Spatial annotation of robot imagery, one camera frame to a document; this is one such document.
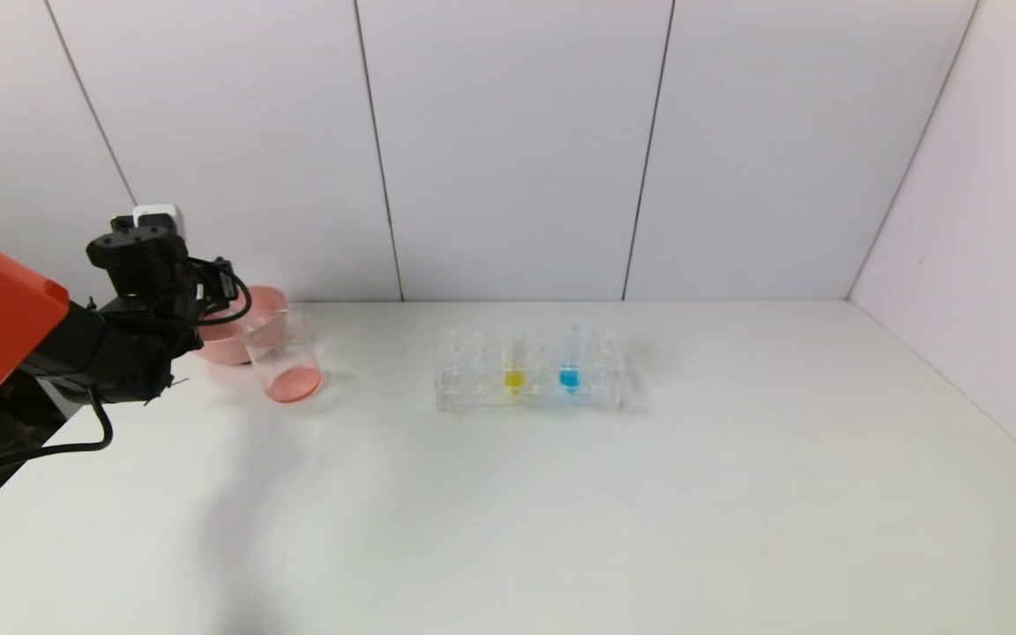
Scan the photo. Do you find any test tube with yellow pigment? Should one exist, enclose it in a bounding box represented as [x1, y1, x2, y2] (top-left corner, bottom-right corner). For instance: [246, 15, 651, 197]
[503, 321, 527, 395]

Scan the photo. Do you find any clear acrylic test tube rack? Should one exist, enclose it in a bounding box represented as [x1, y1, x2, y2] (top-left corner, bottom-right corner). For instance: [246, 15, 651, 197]
[433, 325, 625, 414]

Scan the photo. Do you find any test tube with blue pigment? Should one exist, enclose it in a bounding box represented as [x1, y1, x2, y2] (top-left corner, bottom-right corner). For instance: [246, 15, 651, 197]
[559, 321, 583, 395]

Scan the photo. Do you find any clear glass beaker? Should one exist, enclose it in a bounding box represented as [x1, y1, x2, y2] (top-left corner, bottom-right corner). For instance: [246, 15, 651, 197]
[243, 309, 325, 405]

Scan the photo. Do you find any pink plastic bowl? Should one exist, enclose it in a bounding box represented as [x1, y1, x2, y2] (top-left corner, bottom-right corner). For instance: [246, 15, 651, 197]
[193, 285, 290, 367]

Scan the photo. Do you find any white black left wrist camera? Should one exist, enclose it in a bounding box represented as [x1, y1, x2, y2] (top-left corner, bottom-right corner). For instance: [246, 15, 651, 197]
[132, 205, 185, 241]

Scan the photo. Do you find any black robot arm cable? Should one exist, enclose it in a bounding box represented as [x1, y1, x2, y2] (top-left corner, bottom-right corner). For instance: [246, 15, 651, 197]
[0, 256, 252, 482]

